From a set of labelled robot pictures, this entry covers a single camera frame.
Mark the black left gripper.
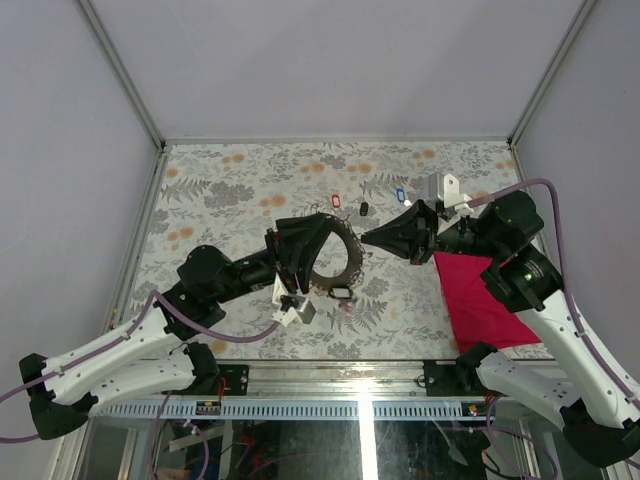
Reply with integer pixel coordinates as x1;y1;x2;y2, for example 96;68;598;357
215;214;332;306

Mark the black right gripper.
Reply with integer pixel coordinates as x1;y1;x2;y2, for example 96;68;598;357
361;198;505;265

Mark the blue key tag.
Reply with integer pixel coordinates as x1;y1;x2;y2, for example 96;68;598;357
396;188;412;207

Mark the large silver keyring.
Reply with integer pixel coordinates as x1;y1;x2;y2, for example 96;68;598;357
310;213;365;293

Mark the black key tag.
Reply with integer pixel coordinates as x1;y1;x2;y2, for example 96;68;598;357
329;286;353;301

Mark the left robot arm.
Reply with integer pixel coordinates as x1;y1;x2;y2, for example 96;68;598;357
19;213;331;440

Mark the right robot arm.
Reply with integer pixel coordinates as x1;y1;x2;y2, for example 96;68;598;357
361;191;639;468

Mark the floral table mat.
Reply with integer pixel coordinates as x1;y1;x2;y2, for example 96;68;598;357
127;141;518;360

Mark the red cloth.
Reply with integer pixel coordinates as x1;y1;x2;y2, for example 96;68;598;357
434;253;539;353

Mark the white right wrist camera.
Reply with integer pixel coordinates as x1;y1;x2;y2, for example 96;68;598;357
424;173;474;221

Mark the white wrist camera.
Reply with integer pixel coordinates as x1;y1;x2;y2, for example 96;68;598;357
424;173;474;221
271;275;316;327

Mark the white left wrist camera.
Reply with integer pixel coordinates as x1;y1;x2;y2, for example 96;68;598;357
271;275;316;327

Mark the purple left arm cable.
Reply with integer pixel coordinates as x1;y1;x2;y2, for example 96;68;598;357
0;290;281;445

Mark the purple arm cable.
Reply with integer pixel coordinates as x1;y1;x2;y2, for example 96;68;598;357
0;290;281;445
467;178;640;401

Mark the aluminium mounting rail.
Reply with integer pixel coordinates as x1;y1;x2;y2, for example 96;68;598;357
219;359;487;400

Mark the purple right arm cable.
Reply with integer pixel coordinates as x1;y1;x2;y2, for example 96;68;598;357
467;178;640;401

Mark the grey slotted cable duct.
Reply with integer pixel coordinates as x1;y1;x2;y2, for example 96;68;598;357
99;398;464;421

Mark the right aluminium frame post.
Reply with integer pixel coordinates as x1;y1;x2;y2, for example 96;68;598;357
507;0;600;148

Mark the aluminium frame post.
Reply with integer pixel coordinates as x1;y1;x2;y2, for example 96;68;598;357
73;0;166;151
507;0;600;148

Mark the left aluminium frame post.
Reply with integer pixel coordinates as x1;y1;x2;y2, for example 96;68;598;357
73;0;166;151

